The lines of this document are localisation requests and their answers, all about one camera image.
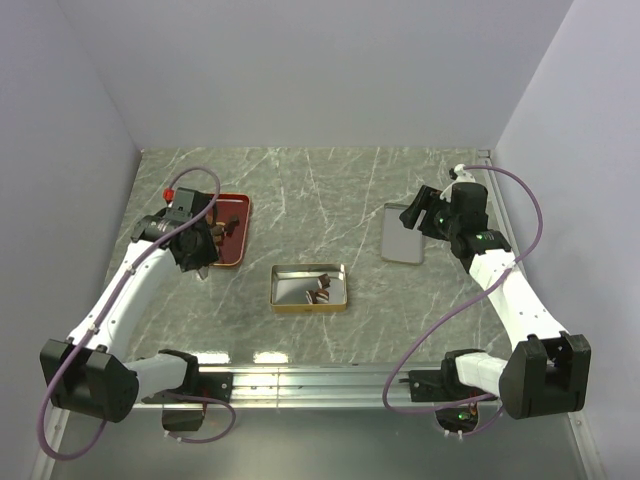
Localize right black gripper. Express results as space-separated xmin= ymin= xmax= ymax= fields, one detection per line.
xmin=398 ymin=185 xmax=460 ymax=242

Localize dark cube chocolate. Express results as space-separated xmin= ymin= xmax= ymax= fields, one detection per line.
xmin=318 ymin=274 xmax=331 ymax=289

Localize round brown chocolate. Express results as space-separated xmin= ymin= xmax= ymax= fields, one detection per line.
xmin=315 ymin=289 xmax=330 ymax=304

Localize brown oval chocolate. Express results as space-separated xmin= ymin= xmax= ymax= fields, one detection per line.
xmin=211 ymin=225 xmax=226 ymax=245

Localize metal tongs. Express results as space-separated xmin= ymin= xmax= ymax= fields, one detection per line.
xmin=198 ymin=213 xmax=224 ymax=280

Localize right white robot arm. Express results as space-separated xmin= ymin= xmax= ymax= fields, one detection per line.
xmin=400 ymin=182 xmax=591 ymax=419

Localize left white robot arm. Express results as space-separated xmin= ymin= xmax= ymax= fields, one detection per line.
xmin=40 ymin=188 xmax=218 ymax=423

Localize dark chocolate block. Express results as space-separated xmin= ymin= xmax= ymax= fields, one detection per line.
xmin=223 ymin=215 xmax=240 ymax=236

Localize red rectangular tray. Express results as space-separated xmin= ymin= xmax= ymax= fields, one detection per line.
xmin=205 ymin=193 xmax=252 ymax=268

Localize grey tin lid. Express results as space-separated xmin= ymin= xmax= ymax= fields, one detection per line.
xmin=381 ymin=203 xmax=424 ymax=265

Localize gold tin box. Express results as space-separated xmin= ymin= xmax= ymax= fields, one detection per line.
xmin=269 ymin=263 xmax=348 ymax=314

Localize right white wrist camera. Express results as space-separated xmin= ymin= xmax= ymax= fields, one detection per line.
xmin=440 ymin=164 xmax=476 ymax=202

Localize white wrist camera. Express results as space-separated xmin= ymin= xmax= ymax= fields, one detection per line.
xmin=163 ymin=188 xmax=176 ymax=204
xmin=440 ymin=164 xmax=476 ymax=202

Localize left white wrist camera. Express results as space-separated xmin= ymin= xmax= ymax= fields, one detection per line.
xmin=163 ymin=188 xmax=176 ymax=204

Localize aluminium rail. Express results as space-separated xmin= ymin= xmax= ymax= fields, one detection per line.
xmin=124 ymin=364 xmax=516 ymax=410

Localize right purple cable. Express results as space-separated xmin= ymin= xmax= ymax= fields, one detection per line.
xmin=381 ymin=164 xmax=544 ymax=437

